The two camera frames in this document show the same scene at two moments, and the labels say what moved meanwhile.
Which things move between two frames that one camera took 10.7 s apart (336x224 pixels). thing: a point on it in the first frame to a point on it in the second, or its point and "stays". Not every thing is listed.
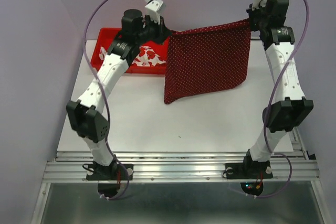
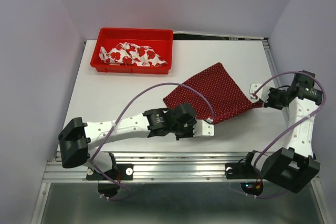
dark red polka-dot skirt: [201, 58] to [229, 96]
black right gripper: [262, 6] to [269, 104]
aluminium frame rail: [176, 166] stays
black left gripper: [161, 30] to [190, 133]
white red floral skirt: [146, 56] stays
